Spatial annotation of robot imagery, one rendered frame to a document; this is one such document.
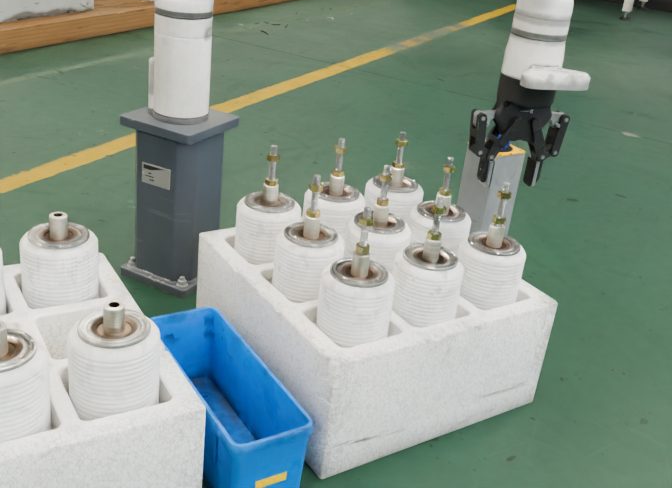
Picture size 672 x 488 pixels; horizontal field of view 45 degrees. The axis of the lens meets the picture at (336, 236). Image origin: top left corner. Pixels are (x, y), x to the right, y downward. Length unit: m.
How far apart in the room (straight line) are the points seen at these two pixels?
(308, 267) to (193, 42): 0.44
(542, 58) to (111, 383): 0.64
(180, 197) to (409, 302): 0.48
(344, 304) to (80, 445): 0.35
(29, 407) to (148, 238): 0.65
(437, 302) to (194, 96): 0.54
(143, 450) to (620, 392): 0.80
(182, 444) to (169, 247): 0.58
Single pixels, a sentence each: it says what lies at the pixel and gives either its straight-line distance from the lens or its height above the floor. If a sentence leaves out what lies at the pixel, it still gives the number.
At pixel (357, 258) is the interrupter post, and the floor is 0.28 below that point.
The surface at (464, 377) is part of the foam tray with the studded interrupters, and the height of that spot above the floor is 0.10.
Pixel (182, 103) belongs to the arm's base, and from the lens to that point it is 1.37.
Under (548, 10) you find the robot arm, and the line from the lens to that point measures 1.07.
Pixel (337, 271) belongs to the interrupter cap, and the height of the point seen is 0.25.
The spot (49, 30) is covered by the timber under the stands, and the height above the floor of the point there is 0.05.
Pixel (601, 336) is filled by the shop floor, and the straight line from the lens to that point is 1.56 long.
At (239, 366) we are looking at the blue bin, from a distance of 1.15.
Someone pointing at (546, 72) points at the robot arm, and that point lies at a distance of 1.05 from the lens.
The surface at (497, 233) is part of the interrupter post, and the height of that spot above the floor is 0.27.
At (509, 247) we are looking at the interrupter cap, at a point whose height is 0.25.
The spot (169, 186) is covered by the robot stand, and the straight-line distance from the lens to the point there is 1.40.
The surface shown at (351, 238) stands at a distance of 1.18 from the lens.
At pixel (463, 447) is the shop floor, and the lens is 1.20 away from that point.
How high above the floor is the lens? 0.74
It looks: 25 degrees down
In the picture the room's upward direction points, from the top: 7 degrees clockwise
